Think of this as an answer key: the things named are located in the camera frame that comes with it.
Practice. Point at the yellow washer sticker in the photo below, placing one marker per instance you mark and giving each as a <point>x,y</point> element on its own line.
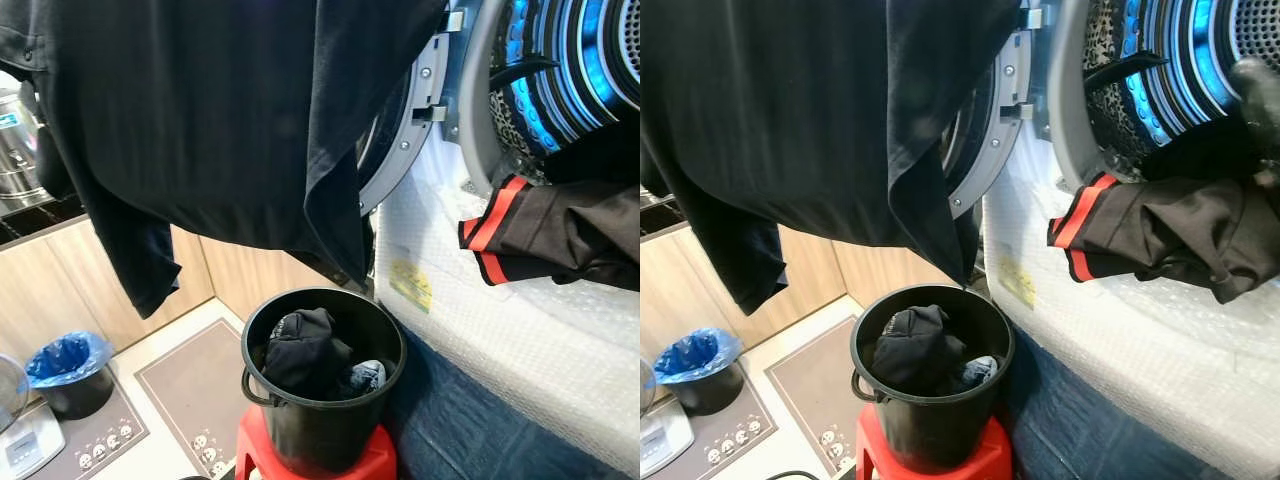
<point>411,287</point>
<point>1017,283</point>

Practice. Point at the stainless steel pot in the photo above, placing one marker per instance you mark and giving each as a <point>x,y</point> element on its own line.
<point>20,140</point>

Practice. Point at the black crumpled garment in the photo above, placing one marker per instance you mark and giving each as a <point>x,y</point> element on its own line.
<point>303,350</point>
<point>915,348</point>

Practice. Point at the large black shirt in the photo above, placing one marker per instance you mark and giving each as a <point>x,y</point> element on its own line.
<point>220,110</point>
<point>830,110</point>

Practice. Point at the black plastic bucket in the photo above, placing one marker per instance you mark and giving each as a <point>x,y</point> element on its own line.
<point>325,430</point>
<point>935,430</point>

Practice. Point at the grey round washer door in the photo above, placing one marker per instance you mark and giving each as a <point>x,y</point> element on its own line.
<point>415,130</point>
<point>1000,130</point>

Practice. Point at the dark blue denim cloth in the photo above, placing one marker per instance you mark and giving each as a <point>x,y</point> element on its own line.
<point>460,430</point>
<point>1070,430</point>

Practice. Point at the black bin with blue bag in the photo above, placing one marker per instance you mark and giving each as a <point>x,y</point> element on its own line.
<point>72,372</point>
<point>700,368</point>

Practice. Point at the grey patterned floor mat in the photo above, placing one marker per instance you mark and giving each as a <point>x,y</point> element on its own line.
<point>200,385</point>
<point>735,435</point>
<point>820,385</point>
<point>95,440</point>

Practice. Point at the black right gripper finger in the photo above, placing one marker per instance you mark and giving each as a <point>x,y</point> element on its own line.
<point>1258,95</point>

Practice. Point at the white bubble-wrapped washing machine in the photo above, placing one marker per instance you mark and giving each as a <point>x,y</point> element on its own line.
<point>1130,360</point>
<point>520,350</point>

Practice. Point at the white small appliance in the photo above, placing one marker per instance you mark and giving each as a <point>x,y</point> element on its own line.
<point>662,438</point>
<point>25,450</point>

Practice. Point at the black garment with red stripes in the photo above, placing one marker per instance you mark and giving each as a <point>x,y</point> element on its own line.
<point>1170,230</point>
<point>560,230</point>

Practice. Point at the grey-blue denim garment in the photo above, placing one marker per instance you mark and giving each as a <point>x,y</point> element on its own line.
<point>366,376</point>
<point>978,372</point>

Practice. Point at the light wooden cabinet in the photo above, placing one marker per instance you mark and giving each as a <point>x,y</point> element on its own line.
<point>50,290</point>
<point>690,290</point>

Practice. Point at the blue-lit steel washer drum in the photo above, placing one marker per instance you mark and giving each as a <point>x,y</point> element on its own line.
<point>1170,60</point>
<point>570,70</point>

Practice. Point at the red plastic stool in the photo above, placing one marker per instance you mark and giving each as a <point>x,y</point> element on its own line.
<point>985,462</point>
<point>372,466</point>

